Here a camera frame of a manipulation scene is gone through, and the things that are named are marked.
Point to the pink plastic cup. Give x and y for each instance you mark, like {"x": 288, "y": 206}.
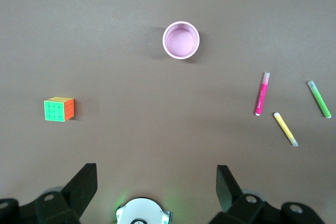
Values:
{"x": 181, "y": 40}

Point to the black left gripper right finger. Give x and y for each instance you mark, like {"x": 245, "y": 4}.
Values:
{"x": 231, "y": 195}

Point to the yellow marker pen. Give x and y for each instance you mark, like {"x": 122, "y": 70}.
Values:
{"x": 284, "y": 128}

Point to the colourful puzzle cube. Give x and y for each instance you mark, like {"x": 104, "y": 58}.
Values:
{"x": 56, "y": 110}

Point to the pink marker pen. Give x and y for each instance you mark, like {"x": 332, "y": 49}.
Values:
{"x": 261, "y": 95}

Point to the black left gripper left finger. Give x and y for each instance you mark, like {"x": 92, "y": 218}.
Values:
{"x": 76, "y": 192}

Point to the green marker pen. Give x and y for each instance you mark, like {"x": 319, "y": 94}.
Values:
{"x": 319, "y": 98}

